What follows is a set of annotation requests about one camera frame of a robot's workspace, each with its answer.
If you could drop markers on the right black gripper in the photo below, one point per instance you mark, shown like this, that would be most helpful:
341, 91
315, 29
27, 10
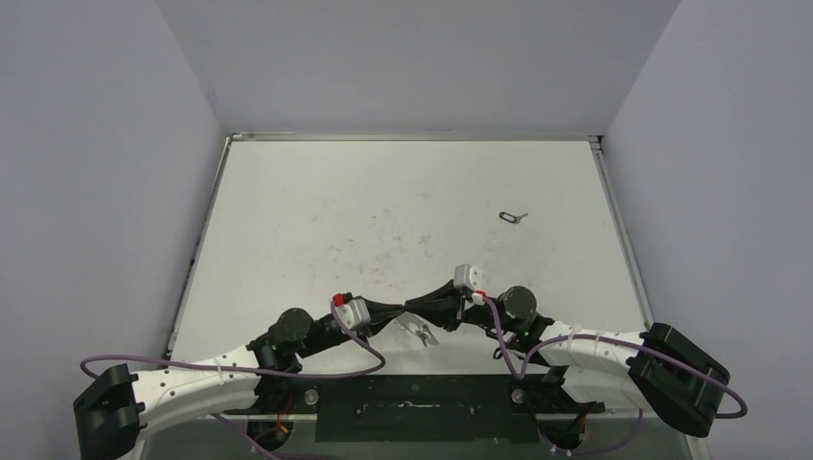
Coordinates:
454, 308

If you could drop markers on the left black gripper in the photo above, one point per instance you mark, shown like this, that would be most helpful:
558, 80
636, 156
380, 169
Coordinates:
381, 313

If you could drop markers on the grey key holder with rings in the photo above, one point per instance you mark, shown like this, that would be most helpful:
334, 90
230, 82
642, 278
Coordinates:
418, 328

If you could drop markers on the key with black tag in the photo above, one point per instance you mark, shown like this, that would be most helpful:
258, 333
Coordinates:
511, 218

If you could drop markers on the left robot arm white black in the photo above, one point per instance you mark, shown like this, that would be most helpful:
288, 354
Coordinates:
121, 408

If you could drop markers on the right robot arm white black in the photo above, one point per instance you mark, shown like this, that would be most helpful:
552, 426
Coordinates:
659, 369

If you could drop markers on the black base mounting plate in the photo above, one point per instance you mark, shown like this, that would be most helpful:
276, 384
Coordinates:
425, 408

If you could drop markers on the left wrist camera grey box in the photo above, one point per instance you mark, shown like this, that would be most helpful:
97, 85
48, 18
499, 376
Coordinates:
351, 313

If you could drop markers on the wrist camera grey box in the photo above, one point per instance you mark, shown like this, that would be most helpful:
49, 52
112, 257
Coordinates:
467, 280
351, 313

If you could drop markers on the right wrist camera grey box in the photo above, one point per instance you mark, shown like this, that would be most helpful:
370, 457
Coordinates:
467, 280

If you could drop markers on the aluminium table frame rail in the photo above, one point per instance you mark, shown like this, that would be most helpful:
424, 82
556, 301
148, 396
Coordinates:
625, 254

